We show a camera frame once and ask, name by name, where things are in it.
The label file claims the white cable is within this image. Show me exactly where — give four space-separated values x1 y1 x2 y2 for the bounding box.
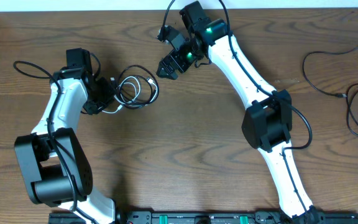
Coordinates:
101 75 158 114

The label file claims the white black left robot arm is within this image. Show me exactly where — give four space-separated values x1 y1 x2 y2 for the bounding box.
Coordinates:
14 48 116 223

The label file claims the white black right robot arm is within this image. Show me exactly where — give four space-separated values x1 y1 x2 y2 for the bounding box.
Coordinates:
157 1 317 223

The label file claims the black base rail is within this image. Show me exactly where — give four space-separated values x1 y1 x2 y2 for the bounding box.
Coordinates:
48 210 358 224

